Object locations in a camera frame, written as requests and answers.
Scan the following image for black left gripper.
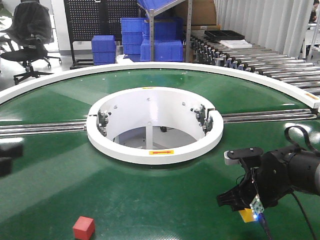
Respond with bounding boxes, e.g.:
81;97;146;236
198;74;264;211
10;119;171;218
0;143;23;177

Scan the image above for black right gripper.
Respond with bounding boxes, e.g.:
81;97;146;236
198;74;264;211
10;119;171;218
216;146;302;212

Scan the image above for yellow studded toy brick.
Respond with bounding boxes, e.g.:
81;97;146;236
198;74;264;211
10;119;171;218
238;208;258;223

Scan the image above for red cube block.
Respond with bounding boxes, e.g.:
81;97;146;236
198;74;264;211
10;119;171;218
72;216;95;240

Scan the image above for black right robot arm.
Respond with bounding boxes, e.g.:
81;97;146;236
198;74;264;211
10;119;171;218
216;145;320;211

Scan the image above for green circuit board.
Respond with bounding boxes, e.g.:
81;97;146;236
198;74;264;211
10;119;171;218
249;194;265;219

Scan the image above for left steel roller bars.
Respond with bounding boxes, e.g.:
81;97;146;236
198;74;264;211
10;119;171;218
0;120;86;137

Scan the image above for steel roller bars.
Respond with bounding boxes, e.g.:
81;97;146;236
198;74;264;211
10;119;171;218
222;108;318;124
0;120;86;137

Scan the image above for white outer conveyor rim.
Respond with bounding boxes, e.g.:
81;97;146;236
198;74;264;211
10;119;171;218
0;61;320;110

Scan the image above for yellow arrow label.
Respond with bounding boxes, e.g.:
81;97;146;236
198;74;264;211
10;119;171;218
149;149;174;155

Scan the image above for right steel roller bars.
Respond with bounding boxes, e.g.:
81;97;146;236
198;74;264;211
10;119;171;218
222;108;318;124

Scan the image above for black office chair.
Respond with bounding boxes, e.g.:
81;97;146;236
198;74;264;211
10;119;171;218
0;0;53;85

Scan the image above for steel roller conveyor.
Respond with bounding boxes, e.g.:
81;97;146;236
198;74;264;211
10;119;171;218
191;30;320;97

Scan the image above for small blue crate stack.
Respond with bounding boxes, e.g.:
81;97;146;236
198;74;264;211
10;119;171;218
91;35;117;65

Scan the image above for black perforated pegboard stand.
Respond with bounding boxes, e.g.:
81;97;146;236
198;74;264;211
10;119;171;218
63;0;142;70

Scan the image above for white flat tray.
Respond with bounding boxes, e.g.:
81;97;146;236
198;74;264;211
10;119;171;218
219;39;253;49

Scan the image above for large blue crate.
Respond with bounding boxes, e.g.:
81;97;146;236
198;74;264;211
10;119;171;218
140;39;184;62

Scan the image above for black compartment tray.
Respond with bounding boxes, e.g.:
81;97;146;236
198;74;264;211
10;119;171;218
204;30;245;41

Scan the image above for tall blue crate stack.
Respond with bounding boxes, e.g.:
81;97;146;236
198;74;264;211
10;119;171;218
120;17;145;56

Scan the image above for white pleated curtain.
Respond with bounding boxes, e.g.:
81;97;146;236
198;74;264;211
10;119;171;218
214;0;313;58

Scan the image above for cardboard box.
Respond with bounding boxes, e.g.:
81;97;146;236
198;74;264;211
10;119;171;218
173;0;221;30

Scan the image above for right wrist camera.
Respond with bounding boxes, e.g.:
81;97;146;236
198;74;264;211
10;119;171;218
224;147;264;168

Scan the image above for white inner conveyor ring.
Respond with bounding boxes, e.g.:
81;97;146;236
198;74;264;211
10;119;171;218
85;86;224;166

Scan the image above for metal shelf frame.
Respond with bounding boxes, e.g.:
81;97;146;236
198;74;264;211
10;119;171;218
137;0;193;62

